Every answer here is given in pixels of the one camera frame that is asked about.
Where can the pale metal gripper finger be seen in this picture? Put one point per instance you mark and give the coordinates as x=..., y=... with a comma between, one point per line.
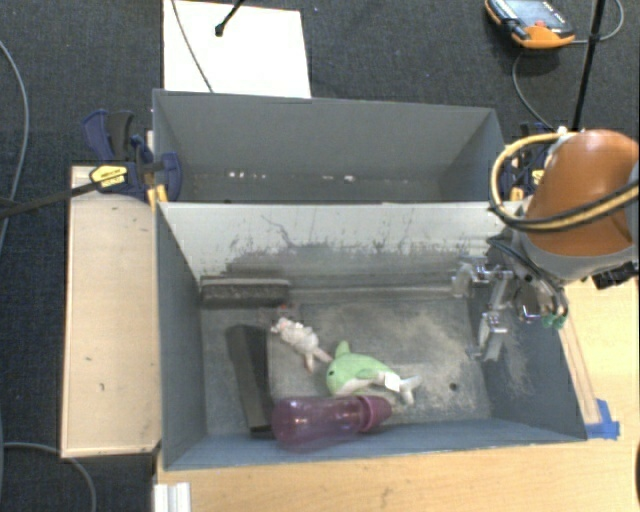
x=465, y=281
x=489, y=340

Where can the green toy dolphin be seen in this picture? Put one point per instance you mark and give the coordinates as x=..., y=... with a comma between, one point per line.
x=352, y=372

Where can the grey metal bin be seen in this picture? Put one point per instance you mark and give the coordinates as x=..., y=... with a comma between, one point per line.
x=320, y=250

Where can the white toy rabbit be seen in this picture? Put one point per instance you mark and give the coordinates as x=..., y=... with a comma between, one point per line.
x=300, y=340

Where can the purple plastic bottle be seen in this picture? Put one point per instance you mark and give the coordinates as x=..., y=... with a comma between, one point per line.
x=320, y=422

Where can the dark brown flat block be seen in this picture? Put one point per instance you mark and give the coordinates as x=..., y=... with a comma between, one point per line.
x=250, y=375

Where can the pale wood board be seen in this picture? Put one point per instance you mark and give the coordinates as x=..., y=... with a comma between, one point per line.
x=107, y=325

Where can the black cylinder on white bracket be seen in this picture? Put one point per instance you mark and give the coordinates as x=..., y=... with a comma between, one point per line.
x=616, y=276

